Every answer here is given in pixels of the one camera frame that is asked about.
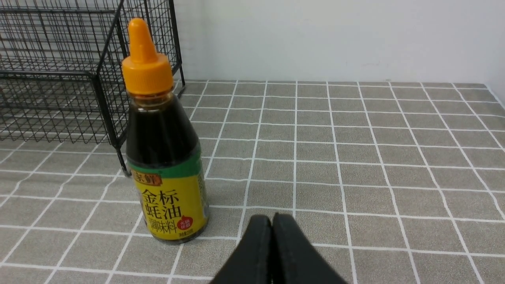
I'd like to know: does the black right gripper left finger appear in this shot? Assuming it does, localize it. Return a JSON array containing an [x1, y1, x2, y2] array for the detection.
[[211, 215, 272, 284]]

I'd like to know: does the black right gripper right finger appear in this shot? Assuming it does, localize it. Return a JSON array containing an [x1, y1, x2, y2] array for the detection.
[[272, 213, 346, 284]]

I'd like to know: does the oyster sauce bottle orange cap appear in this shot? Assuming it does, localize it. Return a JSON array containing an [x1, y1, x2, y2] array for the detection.
[[122, 18, 209, 244]]

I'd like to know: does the black wire mesh shelf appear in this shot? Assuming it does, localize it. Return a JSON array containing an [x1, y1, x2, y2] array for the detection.
[[0, 0, 185, 176]]

